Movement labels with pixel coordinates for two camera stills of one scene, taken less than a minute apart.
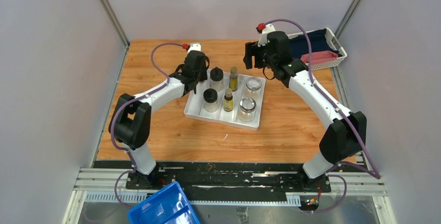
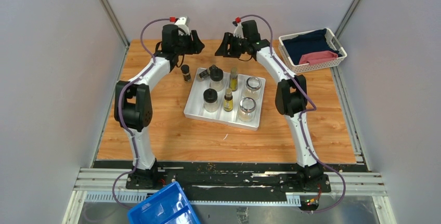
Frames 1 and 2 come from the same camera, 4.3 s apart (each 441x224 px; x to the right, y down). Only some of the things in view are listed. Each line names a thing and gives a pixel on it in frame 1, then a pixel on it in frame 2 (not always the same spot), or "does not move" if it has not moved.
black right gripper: x=251 y=49 → x=224 y=51
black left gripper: x=203 y=76 → x=196 y=47
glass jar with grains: x=252 y=91 does not move
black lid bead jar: x=210 y=95 does not move
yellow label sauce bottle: x=233 y=79 does not move
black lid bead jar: x=216 y=76 does not move
